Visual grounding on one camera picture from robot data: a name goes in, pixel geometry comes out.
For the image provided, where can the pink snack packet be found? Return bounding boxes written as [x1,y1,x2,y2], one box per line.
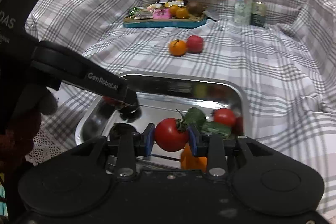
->
[153,8,171,20]

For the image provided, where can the cucumber piece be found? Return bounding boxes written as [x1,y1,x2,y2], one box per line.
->
[201,121,231,139]
[184,107,207,131]

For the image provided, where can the red tomato with stem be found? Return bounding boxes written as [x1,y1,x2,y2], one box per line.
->
[154,110,189,152]

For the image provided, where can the stainless steel tray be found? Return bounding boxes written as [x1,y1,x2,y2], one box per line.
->
[75,72,252,145]

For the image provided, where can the blue snack tray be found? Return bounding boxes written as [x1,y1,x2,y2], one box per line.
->
[123,9,207,28]

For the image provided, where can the dark patterned snack packet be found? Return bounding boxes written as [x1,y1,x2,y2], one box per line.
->
[134,11,153,20]

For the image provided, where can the brown kiwi fruit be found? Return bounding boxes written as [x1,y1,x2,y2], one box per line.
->
[187,1,206,17]

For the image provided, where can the small orange in tray right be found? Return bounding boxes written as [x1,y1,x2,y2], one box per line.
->
[175,7,189,19]

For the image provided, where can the dark mangosteen front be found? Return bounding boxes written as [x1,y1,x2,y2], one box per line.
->
[119,106,142,121]

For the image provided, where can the red tomato without stem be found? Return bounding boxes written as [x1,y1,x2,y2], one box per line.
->
[213,108,236,127]

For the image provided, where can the large red radish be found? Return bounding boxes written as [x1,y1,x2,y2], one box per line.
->
[186,35,204,53]

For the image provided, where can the cartoon cat thermos bottle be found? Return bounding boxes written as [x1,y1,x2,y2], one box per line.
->
[233,0,254,25]

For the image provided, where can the small pink radish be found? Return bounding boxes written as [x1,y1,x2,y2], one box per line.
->
[102,96,120,106]

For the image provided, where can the orange mandarin with stem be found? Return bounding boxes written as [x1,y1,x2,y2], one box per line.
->
[169,39,187,56]

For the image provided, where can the plaid grey white cloth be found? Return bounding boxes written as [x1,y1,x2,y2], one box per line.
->
[26,0,335,219]

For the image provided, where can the green foil candy wrapper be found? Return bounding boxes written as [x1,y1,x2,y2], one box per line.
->
[127,6,145,16]

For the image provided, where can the dark green small jar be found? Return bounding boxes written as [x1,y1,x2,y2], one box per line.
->
[250,2,267,27]

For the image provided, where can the small orange in tray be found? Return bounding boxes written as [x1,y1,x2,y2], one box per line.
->
[175,7,189,19]
[169,5,179,17]

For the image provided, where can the grey foil packet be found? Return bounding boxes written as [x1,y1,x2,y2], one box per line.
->
[203,10,220,22]

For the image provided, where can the small orange in tray left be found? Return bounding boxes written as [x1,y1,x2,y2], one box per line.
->
[169,5,179,17]

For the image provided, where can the yellow white snack packet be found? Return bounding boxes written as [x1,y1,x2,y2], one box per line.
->
[156,0,189,8]

